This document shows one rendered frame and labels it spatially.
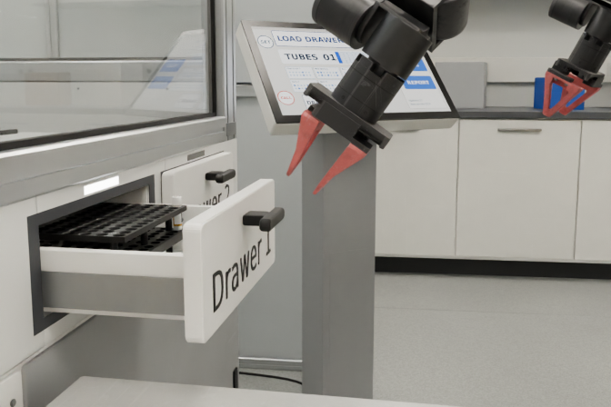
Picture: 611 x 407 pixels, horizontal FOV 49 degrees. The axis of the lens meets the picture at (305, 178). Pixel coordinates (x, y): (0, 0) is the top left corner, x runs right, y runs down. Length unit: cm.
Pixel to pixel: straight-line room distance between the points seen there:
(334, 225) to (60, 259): 112
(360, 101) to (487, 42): 370
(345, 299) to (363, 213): 23
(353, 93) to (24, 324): 38
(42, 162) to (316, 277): 118
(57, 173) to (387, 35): 35
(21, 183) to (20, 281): 9
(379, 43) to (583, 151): 312
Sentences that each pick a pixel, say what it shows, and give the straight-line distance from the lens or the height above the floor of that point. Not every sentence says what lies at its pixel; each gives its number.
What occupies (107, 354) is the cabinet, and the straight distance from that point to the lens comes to 84.
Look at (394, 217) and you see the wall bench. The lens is 370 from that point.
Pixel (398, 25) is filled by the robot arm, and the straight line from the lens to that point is 70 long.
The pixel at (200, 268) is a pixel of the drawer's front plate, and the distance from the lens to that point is 60.
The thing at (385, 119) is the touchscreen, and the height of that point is 96.
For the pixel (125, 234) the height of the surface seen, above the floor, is 90.
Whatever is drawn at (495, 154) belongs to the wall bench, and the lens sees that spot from 369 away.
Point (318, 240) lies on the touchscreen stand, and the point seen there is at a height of 65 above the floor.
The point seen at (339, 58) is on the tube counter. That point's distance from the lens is 170.
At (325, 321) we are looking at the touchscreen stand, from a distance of 178.
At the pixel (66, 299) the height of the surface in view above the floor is 85.
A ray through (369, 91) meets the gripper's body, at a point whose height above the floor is 104.
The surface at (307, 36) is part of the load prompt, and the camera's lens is 171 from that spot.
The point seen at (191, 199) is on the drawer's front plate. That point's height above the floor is 88.
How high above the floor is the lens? 105
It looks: 8 degrees down
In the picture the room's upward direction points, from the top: straight up
